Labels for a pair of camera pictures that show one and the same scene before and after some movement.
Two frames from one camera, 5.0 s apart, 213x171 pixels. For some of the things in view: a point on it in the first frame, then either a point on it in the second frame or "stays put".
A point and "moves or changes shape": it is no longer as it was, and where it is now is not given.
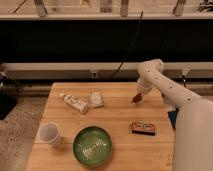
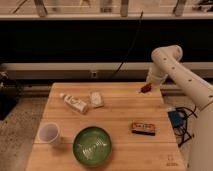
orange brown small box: [143, 128] stays put
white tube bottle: [75, 104] stays put
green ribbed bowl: [92, 146] stays put
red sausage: [136, 98] moves or changes shape
